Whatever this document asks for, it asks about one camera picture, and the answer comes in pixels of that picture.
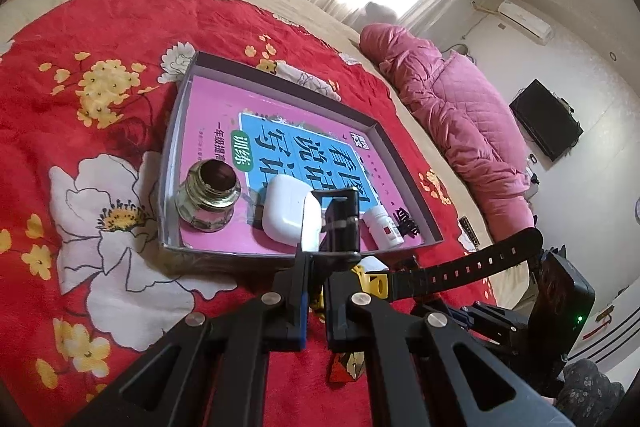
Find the black metal lighter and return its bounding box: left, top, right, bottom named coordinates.
left=312, top=188, right=362, bottom=258

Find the pink book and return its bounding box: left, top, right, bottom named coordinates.
left=179, top=74, right=426, bottom=253

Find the beige bed sheet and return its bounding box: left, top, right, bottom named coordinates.
left=0, top=0, right=501, bottom=308

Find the pink quilt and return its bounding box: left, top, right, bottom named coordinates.
left=359, top=23, right=538, bottom=243

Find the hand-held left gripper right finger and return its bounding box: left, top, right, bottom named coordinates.
left=324, top=253, right=556, bottom=427

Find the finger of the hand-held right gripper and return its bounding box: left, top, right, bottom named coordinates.
left=452, top=301, right=538, bottom=333
left=440, top=322, right=532, bottom=360

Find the white bottle with red label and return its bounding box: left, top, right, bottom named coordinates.
left=361, top=206, right=405, bottom=250

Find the grey pillow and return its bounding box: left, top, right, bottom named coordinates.
left=362, top=2, right=398, bottom=28

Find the black binder clip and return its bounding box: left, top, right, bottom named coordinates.
left=392, top=206, right=421, bottom=238

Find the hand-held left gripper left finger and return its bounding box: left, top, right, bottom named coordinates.
left=70, top=246, right=308, bottom=427

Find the grey cardboard box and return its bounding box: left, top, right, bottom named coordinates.
left=159, top=51, right=445, bottom=258

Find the black remote control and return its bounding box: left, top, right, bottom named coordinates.
left=459, top=217, right=478, bottom=248

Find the black watch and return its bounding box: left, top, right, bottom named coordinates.
left=387, top=227, right=545, bottom=303

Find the white air conditioner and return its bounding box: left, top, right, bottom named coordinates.
left=497, top=0, right=555, bottom=44

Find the white earbuds case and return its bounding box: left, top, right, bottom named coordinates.
left=257, top=174, right=322, bottom=253

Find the person's leg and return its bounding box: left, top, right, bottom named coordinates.
left=562, top=357, right=628, bottom=427

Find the yellow plastic object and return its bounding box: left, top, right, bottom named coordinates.
left=357, top=269, right=389, bottom=304

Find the red floral blanket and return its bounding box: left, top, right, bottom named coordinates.
left=0, top=0, right=501, bottom=427

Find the black television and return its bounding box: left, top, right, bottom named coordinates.
left=509, top=78, right=584, bottom=162

